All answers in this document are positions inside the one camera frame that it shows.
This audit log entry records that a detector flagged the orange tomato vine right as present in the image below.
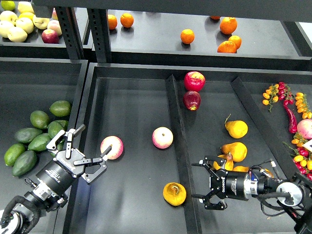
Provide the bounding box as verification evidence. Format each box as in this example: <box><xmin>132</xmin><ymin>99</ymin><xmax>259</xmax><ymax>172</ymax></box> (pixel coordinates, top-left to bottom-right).
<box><xmin>295</xmin><ymin>92</ymin><xmax>312</xmax><ymax>119</ymax></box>

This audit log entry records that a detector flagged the dark avocado middle left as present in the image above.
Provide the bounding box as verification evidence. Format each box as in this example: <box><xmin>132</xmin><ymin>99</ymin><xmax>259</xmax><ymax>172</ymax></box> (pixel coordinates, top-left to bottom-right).
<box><xmin>14</xmin><ymin>128</ymin><xmax>43</xmax><ymax>144</ymax></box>

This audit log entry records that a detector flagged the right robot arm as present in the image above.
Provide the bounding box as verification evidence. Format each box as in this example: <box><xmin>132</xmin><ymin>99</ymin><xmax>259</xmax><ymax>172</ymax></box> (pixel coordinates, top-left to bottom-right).
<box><xmin>192</xmin><ymin>156</ymin><xmax>312</xmax><ymax>234</ymax></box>

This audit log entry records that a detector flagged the black shelf upright post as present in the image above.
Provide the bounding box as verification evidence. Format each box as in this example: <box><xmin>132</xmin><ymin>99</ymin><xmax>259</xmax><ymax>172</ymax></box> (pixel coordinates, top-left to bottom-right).
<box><xmin>87</xmin><ymin>8</ymin><xmax>113</xmax><ymax>63</ymax></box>

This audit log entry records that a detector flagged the green avocado middle right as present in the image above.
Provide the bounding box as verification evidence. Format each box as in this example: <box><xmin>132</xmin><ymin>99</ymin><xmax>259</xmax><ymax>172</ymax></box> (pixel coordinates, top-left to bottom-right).
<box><xmin>57</xmin><ymin>119</ymin><xmax>69</xmax><ymax>131</ymax></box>

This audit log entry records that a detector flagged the pink apple left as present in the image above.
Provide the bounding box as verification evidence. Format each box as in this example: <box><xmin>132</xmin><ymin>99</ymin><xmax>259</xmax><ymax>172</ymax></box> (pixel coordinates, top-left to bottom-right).
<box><xmin>100</xmin><ymin>136</ymin><xmax>124</xmax><ymax>160</ymax></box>

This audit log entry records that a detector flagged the yellow apple front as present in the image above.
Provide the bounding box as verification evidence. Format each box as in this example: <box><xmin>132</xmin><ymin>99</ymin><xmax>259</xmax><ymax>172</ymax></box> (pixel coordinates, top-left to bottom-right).
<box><xmin>7</xmin><ymin>27</ymin><xmax>27</xmax><ymax>42</ymax></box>

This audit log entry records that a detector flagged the orange cherry tomato vine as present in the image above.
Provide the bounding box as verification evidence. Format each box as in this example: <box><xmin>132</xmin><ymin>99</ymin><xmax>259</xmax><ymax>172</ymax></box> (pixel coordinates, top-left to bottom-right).
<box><xmin>262</xmin><ymin>84</ymin><xmax>279</xmax><ymax>112</ymax></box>

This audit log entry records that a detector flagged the yellow pear top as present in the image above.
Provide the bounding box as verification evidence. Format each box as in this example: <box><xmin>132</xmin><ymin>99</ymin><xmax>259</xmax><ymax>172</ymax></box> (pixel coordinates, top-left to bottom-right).
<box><xmin>224</xmin><ymin>114</ymin><xmax>248</xmax><ymax>139</ymax></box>

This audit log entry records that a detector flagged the black left shelf post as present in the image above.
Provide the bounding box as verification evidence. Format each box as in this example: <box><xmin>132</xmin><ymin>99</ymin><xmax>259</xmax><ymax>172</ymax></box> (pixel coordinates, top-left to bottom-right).
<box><xmin>55</xmin><ymin>6</ymin><xmax>84</xmax><ymax>59</ymax></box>

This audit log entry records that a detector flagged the red cherry tomato vine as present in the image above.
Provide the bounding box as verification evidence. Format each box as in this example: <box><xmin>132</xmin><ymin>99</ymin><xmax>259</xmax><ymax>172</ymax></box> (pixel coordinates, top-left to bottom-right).
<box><xmin>278</xmin><ymin>82</ymin><xmax>294</xmax><ymax>106</ymax></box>

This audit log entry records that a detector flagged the pink apple right edge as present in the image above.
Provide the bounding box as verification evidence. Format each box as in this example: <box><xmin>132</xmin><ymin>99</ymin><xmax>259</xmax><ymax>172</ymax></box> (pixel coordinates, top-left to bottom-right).
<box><xmin>297</xmin><ymin>119</ymin><xmax>312</xmax><ymax>139</ymax></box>

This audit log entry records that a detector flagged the green avocado top left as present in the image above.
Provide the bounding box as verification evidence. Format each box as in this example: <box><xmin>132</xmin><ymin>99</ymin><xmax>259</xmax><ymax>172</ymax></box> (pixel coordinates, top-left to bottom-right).
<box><xmin>30</xmin><ymin>110</ymin><xmax>50</xmax><ymax>129</ymax></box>

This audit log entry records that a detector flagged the white price tag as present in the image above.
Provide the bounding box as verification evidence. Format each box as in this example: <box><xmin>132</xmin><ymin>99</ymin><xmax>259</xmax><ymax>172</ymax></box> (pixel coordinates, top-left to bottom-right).
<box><xmin>303</xmin><ymin>139</ymin><xmax>312</xmax><ymax>152</ymax></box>

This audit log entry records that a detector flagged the yellow pear under gripper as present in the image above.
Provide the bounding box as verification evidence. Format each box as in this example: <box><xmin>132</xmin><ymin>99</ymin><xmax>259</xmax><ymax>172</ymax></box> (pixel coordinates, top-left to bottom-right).
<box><xmin>213</xmin><ymin>152</ymin><xmax>234</xmax><ymax>171</ymax></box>

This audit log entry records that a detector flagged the pink peach on shelf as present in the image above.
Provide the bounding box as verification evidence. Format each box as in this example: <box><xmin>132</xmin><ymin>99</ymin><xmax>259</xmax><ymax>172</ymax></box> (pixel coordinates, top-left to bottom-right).
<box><xmin>47</xmin><ymin>20</ymin><xmax>62</xmax><ymax>36</ymax></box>

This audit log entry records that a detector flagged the pink apple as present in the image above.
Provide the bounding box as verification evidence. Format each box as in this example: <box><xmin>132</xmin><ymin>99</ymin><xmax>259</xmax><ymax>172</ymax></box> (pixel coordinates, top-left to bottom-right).
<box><xmin>100</xmin><ymin>136</ymin><xmax>124</xmax><ymax>160</ymax></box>
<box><xmin>152</xmin><ymin>127</ymin><xmax>174</xmax><ymax>149</ymax></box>

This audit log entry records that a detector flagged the pink apple centre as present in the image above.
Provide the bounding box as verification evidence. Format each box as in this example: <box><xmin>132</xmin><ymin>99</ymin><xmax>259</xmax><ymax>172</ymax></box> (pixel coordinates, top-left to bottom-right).
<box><xmin>152</xmin><ymin>127</ymin><xmax>174</xmax><ymax>149</ymax></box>

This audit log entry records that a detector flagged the black divided centre tray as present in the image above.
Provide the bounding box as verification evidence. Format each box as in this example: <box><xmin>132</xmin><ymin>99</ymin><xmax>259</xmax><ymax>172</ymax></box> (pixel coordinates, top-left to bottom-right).
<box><xmin>63</xmin><ymin>64</ymin><xmax>312</xmax><ymax>234</ymax></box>

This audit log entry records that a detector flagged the green avocado right edge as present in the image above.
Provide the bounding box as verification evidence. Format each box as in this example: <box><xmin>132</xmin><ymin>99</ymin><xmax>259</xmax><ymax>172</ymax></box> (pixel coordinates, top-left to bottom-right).
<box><xmin>50</xmin><ymin>140</ymin><xmax>64</xmax><ymax>157</ymax></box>

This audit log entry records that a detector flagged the orange front right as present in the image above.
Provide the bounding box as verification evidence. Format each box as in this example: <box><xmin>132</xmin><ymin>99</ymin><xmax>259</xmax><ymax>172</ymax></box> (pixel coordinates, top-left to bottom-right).
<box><xmin>217</xmin><ymin>40</ymin><xmax>237</xmax><ymax>53</ymax></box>

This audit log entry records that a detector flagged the black left tray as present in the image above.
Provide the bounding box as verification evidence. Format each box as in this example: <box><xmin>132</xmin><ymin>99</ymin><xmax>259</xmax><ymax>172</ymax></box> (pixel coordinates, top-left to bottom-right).
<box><xmin>0</xmin><ymin>58</ymin><xmax>88</xmax><ymax>234</ymax></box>

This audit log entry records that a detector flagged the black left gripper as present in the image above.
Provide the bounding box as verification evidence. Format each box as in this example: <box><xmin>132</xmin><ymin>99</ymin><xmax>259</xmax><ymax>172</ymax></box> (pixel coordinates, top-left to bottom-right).
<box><xmin>36</xmin><ymin>124</ymin><xmax>112</xmax><ymax>195</ymax></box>

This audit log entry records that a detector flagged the dark green avocado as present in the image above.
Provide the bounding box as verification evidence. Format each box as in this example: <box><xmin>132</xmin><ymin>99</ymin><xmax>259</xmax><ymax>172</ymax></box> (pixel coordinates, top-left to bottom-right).
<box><xmin>48</xmin><ymin>120</ymin><xmax>64</xmax><ymax>139</ymax></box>

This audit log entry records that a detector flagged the bright red apple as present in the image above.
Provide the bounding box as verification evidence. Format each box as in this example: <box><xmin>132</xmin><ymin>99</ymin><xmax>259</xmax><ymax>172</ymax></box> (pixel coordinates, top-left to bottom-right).
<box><xmin>184</xmin><ymin>71</ymin><xmax>206</xmax><ymax>92</ymax></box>

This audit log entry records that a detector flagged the red chili pepper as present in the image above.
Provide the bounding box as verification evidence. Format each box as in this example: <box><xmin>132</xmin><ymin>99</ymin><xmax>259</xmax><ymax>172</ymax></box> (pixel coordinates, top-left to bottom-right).
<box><xmin>283</xmin><ymin>100</ymin><xmax>297</xmax><ymax>134</ymax></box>

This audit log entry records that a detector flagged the mixed cherry tomato bunch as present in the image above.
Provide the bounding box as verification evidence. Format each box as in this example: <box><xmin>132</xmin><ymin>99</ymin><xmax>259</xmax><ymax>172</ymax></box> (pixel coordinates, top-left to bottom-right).
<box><xmin>283</xmin><ymin>132</ymin><xmax>312</xmax><ymax>180</ymax></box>

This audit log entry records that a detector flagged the red apple on shelf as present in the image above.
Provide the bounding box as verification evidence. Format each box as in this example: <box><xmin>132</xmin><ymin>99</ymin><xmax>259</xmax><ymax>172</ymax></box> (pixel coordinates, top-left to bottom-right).
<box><xmin>41</xmin><ymin>29</ymin><xmax>59</xmax><ymax>44</ymax></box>

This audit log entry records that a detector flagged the yellow pear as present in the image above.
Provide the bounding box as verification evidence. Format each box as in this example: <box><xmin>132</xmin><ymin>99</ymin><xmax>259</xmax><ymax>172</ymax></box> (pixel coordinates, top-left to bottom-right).
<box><xmin>233</xmin><ymin>166</ymin><xmax>249</xmax><ymax>173</ymax></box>
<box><xmin>221</xmin><ymin>142</ymin><xmax>248</xmax><ymax>162</ymax></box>
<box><xmin>224</xmin><ymin>114</ymin><xmax>248</xmax><ymax>139</ymax></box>
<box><xmin>264</xmin><ymin>169</ymin><xmax>274</xmax><ymax>178</ymax></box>
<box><xmin>163</xmin><ymin>182</ymin><xmax>187</xmax><ymax>206</ymax></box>
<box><xmin>213</xmin><ymin>152</ymin><xmax>234</xmax><ymax>171</ymax></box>

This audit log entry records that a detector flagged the light green avocado left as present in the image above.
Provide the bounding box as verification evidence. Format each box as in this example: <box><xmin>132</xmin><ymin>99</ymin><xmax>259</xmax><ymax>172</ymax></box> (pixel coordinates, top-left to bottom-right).
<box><xmin>4</xmin><ymin>143</ymin><xmax>26</xmax><ymax>166</ymax></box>

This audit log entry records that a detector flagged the green avocado top right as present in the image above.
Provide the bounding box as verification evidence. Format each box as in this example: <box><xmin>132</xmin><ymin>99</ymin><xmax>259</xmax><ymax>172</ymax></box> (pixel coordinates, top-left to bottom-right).
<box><xmin>49</xmin><ymin>100</ymin><xmax>72</xmax><ymax>117</ymax></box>

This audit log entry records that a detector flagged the dark avocado bottom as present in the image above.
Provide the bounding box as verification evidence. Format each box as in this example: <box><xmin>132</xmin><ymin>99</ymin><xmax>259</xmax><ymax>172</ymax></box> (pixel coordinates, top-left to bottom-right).
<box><xmin>12</xmin><ymin>150</ymin><xmax>38</xmax><ymax>176</ymax></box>

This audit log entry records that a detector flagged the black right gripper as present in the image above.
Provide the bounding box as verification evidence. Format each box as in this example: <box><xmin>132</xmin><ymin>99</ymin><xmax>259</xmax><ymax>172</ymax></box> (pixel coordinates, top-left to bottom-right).
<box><xmin>191</xmin><ymin>156</ymin><xmax>249</xmax><ymax>210</ymax></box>

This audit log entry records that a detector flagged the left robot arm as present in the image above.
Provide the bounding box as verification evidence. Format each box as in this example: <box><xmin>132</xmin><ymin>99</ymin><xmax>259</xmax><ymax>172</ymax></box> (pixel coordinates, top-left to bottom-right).
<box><xmin>0</xmin><ymin>124</ymin><xmax>112</xmax><ymax>234</ymax></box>

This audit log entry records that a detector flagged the dark red apple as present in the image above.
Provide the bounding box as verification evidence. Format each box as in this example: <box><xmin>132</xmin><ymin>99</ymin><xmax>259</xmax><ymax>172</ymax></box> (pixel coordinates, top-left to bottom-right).
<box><xmin>183</xmin><ymin>91</ymin><xmax>201</xmax><ymax>111</ymax></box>

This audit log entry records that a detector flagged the green avocado centre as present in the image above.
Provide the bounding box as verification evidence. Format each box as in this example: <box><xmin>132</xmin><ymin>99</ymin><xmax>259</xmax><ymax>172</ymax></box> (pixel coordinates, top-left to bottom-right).
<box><xmin>28</xmin><ymin>133</ymin><xmax>51</xmax><ymax>152</ymax></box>

